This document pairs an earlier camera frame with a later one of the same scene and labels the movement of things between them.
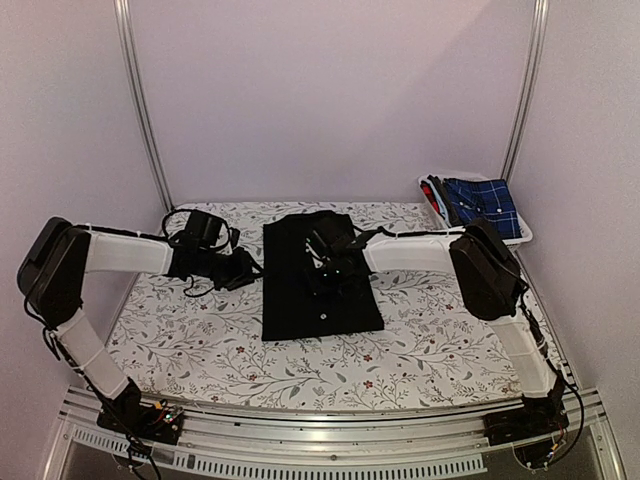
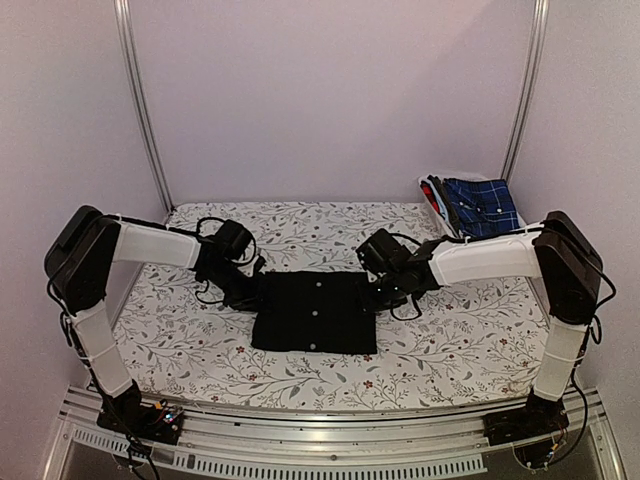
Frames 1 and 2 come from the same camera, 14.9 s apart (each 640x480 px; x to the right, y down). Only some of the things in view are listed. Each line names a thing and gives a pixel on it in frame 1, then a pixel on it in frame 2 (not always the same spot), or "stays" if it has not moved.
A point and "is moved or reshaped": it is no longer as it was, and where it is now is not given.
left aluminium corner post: (125, 25) stays
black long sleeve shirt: (296, 304) is moved or reshaped
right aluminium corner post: (539, 38) stays
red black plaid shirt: (430, 196) stays
